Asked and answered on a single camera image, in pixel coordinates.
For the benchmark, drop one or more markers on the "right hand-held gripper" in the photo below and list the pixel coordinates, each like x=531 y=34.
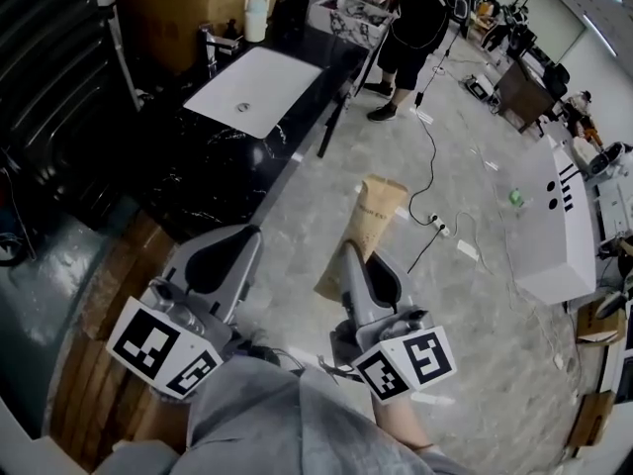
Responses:
x=395 y=359

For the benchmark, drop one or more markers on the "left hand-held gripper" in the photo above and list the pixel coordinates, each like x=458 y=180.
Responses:
x=148 y=344

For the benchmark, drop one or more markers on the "brown toiletry item pouch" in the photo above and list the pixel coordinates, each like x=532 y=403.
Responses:
x=371 y=216

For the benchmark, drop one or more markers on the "person's right forearm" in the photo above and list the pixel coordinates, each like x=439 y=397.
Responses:
x=398 y=423

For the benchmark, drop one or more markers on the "black marble sink counter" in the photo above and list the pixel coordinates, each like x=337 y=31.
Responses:
x=222 y=176

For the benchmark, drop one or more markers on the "small green item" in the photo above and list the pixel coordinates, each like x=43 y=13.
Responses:
x=516 y=198

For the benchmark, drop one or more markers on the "white sink basin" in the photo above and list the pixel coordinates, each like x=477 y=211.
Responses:
x=267 y=84

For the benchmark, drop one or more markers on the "white power strip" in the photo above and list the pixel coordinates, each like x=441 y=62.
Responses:
x=439 y=224

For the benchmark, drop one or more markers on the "brown wooden bench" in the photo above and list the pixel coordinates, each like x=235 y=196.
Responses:
x=114 y=364

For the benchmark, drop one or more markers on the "person's grey clothing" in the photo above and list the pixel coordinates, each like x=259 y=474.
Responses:
x=277 y=423

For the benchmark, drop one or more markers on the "black bar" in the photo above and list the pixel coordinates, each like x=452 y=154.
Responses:
x=331 y=126

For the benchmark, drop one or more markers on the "white cabinet with black marks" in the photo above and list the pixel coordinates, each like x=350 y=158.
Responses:
x=549 y=235

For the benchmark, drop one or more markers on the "small cardboard box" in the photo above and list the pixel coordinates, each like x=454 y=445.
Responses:
x=591 y=418
x=598 y=322

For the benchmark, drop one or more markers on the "small white floor device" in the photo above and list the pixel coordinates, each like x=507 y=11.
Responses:
x=479 y=87

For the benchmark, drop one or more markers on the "chrome faucet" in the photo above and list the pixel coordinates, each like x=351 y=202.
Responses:
x=210 y=47

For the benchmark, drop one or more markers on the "brown wooden desk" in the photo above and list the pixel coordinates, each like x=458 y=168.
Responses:
x=521 y=94

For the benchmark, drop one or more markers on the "small dark bottle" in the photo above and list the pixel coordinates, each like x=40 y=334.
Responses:
x=230 y=28

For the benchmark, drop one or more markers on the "black slatted rack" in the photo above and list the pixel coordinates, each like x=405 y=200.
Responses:
x=54 y=92

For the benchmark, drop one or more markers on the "white container with green lid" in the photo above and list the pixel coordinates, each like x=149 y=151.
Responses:
x=256 y=18

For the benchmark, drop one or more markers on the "white marble cabinet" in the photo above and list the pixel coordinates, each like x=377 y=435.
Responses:
x=351 y=20

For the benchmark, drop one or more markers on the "large cardboard box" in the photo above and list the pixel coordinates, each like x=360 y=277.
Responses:
x=168 y=13

